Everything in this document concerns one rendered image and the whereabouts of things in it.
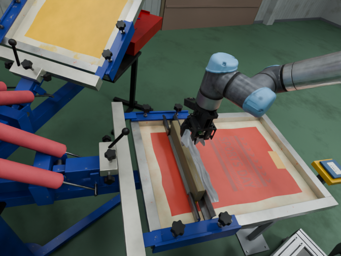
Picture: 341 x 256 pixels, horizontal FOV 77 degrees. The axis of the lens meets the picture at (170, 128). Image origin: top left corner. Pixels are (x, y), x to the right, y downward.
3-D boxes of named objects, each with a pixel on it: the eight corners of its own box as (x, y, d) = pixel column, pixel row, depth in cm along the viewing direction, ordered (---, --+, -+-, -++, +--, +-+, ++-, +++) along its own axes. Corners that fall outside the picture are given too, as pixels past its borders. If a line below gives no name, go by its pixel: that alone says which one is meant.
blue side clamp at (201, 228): (228, 221, 81) (235, 213, 76) (234, 234, 77) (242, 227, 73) (149, 237, 72) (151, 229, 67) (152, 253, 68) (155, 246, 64)
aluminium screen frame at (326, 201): (260, 116, 130) (263, 111, 128) (332, 208, 92) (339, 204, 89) (129, 122, 107) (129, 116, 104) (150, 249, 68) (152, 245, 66)
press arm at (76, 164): (116, 161, 84) (116, 153, 81) (117, 174, 80) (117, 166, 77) (67, 166, 79) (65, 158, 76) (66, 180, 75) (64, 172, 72)
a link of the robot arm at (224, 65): (232, 69, 51) (204, 53, 55) (216, 105, 59) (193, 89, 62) (247, 62, 56) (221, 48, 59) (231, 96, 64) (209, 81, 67)
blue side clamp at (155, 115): (184, 119, 118) (188, 109, 113) (188, 126, 114) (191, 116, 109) (129, 122, 109) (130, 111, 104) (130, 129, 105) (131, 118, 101)
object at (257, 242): (254, 221, 184) (332, 150, 118) (269, 249, 169) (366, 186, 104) (232, 226, 177) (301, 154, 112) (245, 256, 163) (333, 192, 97)
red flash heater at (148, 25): (111, 16, 191) (111, 0, 183) (161, 30, 188) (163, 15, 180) (70, 39, 147) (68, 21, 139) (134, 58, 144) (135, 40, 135)
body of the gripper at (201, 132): (191, 142, 70) (201, 115, 62) (183, 124, 76) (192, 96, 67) (211, 140, 72) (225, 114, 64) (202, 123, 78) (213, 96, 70)
